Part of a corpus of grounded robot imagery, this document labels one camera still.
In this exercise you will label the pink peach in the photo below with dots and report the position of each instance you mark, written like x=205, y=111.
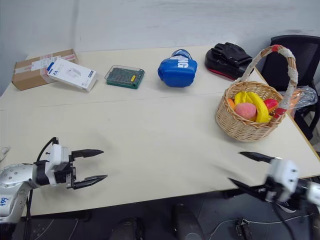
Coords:
x=246, y=110

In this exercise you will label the black punch mitt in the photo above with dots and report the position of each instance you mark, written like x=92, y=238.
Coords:
x=225, y=60

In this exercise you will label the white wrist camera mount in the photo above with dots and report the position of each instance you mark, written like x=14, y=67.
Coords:
x=58, y=155
x=285, y=170

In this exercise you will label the brown cardboard box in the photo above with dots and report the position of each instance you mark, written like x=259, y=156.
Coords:
x=27, y=75

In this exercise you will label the small black floor device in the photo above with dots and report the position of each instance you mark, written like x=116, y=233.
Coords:
x=243, y=228

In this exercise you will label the black office chair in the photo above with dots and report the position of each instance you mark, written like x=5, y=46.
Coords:
x=300, y=55

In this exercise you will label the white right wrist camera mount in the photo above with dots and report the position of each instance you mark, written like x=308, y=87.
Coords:
x=285, y=170

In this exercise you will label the orange fruit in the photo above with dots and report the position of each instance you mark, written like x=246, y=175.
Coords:
x=231, y=103

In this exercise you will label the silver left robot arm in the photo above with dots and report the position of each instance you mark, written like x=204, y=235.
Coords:
x=12, y=175

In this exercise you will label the green screwdriver bit case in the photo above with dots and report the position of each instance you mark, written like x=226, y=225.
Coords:
x=123, y=77

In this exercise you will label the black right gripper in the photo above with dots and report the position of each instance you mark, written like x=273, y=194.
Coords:
x=276, y=189

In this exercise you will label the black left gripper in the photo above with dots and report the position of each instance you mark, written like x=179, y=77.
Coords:
x=62, y=175

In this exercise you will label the clear plastic bag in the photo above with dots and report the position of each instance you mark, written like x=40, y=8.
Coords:
x=307, y=96

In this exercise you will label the red apple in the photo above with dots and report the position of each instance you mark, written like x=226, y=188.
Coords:
x=271, y=103

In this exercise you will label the yellow banana bunch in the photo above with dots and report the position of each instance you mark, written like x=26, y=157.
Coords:
x=260, y=107

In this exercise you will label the blue boxing glove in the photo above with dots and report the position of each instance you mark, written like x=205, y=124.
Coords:
x=175, y=72

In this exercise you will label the white product box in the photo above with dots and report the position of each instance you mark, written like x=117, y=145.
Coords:
x=72, y=75

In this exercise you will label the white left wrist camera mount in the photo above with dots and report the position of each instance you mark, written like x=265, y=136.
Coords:
x=58, y=155

